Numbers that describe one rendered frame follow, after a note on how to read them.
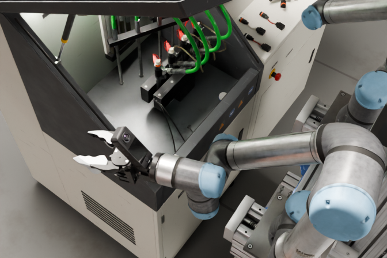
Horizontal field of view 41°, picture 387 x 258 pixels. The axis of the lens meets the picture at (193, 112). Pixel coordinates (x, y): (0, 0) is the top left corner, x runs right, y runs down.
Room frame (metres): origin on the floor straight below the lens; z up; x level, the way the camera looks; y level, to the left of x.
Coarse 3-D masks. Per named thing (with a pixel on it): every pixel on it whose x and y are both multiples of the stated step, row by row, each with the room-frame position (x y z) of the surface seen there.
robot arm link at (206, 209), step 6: (210, 198) 0.53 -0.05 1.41; (216, 198) 0.54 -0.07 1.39; (192, 204) 0.53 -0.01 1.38; (198, 204) 0.52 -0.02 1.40; (204, 204) 0.52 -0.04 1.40; (210, 204) 0.53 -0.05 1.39; (216, 204) 0.54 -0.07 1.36; (192, 210) 0.52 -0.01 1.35; (198, 210) 0.52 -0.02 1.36; (204, 210) 0.52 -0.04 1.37; (210, 210) 0.52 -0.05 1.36; (216, 210) 0.53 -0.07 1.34; (198, 216) 0.52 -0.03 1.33; (204, 216) 0.52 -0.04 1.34; (210, 216) 0.52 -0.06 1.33
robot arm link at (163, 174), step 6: (162, 156) 0.60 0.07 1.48; (168, 156) 0.60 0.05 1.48; (174, 156) 0.60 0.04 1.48; (162, 162) 0.58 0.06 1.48; (168, 162) 0.58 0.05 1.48; (174, 162) 0.58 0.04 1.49; (156, 168) 0.57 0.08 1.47; (162, 168) 0.57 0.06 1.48; (168, 168) 0.57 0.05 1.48; (156, 174) 0.56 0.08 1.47; (162, 174) 0.55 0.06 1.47; (168, 174) 0.55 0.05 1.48; (156, 180) 0.55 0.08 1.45; (162, 180) 0.55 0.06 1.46; (168, 180) 0.54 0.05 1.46; (168, 186) 0.54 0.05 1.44
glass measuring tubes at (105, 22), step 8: (104, 16) 1.35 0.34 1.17; (120, 16) 1.40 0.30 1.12; (128, 16) 1.44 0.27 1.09; (104, 24) 1.36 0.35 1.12; (120, 24) 1.40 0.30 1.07; (128, 24) 1.43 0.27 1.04; (104, 32) 1.35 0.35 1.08; (120, 32) 1.41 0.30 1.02; (104, 40) 1.35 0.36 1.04; (104, 48) 1.35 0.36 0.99; (112, 48) 1.35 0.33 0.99; (120, 48) 1.38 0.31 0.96; (112, 56) 1.34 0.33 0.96
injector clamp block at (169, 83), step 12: (192, 36) 1.45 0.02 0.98; (180, 60) 1.33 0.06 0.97; (192, 60) 1.32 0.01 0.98; (144, 84) 1.19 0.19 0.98; (156, 84) 1.20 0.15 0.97; (168, 84) 1.20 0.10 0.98; (180, 84) 1.22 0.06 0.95; (192, 84) 1.29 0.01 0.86; (144, 96) 1.17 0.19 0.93; (156, 96) 1.14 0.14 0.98; (168, 96) 1.16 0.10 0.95; (180, 96) 1.23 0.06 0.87
